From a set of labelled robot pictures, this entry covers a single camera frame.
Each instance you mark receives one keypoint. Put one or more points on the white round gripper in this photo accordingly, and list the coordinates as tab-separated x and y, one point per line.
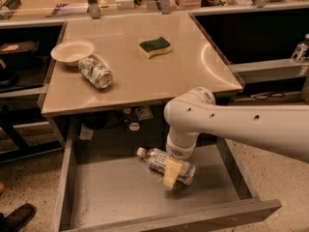
181	151

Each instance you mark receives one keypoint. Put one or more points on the blue label plastic water bottle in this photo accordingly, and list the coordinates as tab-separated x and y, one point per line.
156	160

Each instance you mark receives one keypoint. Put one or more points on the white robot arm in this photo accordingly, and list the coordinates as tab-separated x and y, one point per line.
281	129

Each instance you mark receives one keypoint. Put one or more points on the open grey wooden drawer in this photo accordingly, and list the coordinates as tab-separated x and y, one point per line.
104	187

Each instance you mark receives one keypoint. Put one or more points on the small bottle on shelf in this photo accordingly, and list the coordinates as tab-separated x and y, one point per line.
301	50

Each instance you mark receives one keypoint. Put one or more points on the green yellow sponge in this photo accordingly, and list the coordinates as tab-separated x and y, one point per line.
155	47

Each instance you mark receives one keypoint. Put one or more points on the green white drink can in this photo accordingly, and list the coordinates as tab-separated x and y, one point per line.
95	71

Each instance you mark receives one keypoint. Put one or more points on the white paper bowl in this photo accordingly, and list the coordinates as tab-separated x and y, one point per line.
70	52

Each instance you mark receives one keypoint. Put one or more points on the brown shoe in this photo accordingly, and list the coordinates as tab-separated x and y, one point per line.
17	219

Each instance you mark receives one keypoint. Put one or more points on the white purple paper sheet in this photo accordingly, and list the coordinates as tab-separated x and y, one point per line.
64	9

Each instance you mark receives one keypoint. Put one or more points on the black coiled spring tool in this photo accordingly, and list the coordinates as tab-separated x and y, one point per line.
8	8

